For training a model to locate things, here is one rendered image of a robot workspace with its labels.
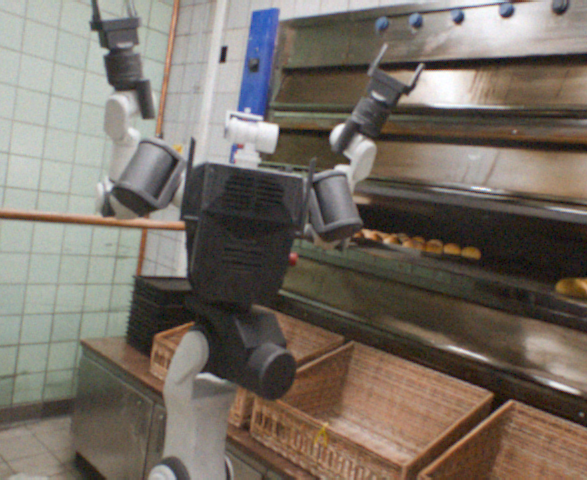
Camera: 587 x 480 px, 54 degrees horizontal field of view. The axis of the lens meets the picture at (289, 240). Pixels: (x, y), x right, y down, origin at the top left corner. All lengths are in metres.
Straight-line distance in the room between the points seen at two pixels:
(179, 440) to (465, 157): 1.25
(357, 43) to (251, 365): 1.51
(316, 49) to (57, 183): 1.42
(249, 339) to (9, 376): 2.09
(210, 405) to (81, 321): 1.90
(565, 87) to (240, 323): 1.20
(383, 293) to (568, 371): 0.68
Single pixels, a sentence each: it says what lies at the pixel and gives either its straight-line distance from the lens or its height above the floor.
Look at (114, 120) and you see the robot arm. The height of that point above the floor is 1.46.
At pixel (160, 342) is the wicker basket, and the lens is 2.27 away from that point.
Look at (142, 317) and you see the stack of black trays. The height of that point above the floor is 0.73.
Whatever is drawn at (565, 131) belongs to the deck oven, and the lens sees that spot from 1.89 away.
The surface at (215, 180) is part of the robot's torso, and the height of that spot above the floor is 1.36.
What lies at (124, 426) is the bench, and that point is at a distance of 2.44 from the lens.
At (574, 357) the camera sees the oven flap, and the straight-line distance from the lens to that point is 1.85.
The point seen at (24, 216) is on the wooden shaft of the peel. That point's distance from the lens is 1.65.
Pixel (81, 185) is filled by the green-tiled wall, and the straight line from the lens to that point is 3.10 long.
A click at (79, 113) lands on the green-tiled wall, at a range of 3.08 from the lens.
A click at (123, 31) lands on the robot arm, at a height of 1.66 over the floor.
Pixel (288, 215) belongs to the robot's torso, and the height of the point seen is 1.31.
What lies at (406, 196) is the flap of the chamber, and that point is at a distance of 1.91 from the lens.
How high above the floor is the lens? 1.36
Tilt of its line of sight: 5 degrees down
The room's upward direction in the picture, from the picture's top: 9 degrees clockwise
